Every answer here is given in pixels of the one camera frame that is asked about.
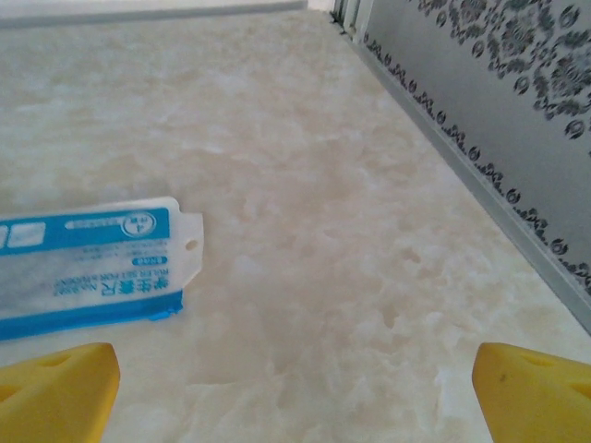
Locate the aluminium frame post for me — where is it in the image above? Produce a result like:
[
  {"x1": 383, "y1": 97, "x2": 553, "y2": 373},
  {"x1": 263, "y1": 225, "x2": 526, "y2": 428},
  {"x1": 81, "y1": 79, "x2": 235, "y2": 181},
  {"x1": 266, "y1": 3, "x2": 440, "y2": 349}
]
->
[{"x1": 330, "y1": 0, "x2": 368, "y2": 45}]

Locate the aluminium frame rail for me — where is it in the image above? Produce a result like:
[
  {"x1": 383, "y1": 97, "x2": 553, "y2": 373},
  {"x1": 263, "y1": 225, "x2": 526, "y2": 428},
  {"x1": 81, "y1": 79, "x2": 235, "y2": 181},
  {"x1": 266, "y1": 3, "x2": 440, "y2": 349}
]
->
[{"x1": 0, "y1": 0, "x2": 309, "y2": 30}]

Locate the blue white ruler set package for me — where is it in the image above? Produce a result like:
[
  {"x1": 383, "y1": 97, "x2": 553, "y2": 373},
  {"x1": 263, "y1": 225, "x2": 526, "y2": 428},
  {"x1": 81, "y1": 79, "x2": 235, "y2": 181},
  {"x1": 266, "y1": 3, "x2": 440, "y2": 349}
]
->
[{"x1": 0, "y1": 196, "x2": 206, "y2": 343}]

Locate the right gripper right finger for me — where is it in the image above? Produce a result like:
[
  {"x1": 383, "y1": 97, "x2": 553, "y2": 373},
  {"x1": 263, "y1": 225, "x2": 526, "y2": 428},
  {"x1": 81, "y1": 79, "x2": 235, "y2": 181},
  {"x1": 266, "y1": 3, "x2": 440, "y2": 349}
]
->
[{"x1": 474, "y1": 341, "x2": 591, "y2": 443}]

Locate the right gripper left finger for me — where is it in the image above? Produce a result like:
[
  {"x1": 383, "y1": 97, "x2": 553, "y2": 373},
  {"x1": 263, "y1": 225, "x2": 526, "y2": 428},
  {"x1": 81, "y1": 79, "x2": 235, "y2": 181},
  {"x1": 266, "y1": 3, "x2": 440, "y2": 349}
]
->
[{"x1": 0, "y1": 341, "x2": 123, "y2": 443}]

